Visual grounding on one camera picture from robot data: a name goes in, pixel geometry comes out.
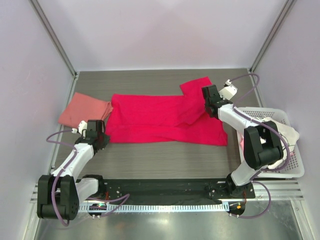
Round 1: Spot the bright pink t shirt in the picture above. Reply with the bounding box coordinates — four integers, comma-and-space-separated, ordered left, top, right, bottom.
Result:
105, 76, 228, 147

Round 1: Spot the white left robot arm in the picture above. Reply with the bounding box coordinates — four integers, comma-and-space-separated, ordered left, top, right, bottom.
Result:
37, 120, 110, 226

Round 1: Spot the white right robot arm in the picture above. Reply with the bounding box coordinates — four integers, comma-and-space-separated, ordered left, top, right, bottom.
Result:
201, 85, 285, 198

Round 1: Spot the folded salmon pink t shirt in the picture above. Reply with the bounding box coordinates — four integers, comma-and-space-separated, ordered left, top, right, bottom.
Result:
58, 92, 113, 128

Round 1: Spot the pink garment in basket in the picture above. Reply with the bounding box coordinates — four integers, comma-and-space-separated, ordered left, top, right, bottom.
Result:
239, 139, 244, 151

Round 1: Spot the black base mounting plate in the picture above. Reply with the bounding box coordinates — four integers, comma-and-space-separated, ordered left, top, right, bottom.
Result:
84, 178, 256, 218

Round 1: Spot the white printed t shirt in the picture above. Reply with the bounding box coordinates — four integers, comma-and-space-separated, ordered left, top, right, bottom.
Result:
260, 117, 300, 170

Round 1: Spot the white perforated plastic basket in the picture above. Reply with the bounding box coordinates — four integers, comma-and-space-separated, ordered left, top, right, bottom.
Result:
239, 107, 305, 179

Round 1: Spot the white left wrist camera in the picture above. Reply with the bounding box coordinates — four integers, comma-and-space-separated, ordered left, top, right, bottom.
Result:
71, 120, 88, 135

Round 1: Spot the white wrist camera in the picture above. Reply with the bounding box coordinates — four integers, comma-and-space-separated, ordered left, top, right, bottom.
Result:
71, 120, 88, 135
219, 79, 238, 100

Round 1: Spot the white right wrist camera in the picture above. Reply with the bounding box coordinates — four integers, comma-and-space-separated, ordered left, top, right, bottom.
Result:
219, 79, 238, 100

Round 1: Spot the white slotted cable duct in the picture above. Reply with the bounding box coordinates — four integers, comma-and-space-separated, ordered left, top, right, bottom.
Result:
78, 202, 229, 214

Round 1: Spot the aluminium front rail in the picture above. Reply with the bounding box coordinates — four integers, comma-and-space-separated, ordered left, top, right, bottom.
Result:
30, 181, 306, 203

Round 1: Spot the left aluminium frame post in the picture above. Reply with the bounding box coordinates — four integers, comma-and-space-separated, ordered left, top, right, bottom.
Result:
29, 0, 79, 78

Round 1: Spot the aluminium frame post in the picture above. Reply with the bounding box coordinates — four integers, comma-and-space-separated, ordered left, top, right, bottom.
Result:
248, 0, 297, 73
29, 0, 79, 78

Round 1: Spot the right aluminium frame post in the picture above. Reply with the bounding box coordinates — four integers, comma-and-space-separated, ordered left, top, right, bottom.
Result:
248, 0, 297, 73

